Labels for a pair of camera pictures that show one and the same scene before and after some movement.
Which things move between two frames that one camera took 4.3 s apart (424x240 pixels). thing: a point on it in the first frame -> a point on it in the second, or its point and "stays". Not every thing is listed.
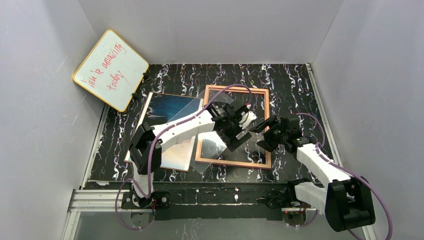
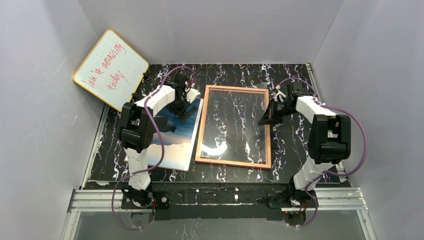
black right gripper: (269, 133) -> (274, 110)
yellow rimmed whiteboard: (112, 70) stays
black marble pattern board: (214, 122) stays
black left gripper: (236, 133) -> (185, 109)
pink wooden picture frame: (268, 165) stays
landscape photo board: (163, 108) stays
